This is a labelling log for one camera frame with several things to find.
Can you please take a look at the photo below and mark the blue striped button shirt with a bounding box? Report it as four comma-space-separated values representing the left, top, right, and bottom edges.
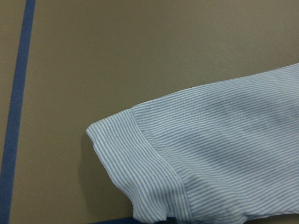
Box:
86, 64, 299, 224

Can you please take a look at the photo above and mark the brown table cover mat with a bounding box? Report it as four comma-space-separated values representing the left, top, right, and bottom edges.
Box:
10, 0, 299, 224

